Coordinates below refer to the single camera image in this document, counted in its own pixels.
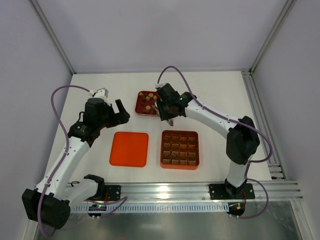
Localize metal serving tongs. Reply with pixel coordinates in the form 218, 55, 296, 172
152, 101, 174, 127

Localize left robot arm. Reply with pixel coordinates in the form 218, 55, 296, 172
22, 97, 130, 230

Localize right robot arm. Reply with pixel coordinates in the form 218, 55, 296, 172
155, 83, 260, 198

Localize orange chocolate box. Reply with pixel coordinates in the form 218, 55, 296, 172
160, 130, 200, 170

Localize red rectangular tray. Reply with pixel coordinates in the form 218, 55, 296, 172
135, 90, 159, 117

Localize orange box lid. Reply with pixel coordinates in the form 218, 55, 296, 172
109, 131, 149, 168

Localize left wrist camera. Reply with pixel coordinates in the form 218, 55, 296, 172
93, 88, 110, 105

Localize slotted cable duct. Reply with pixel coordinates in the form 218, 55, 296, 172
71, 201, 229, 214

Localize right aluminium frame rail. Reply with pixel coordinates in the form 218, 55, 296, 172
241, 69, 287, 181

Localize aluminium mounting rail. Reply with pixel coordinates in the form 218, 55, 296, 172
119, 180, 303, 201

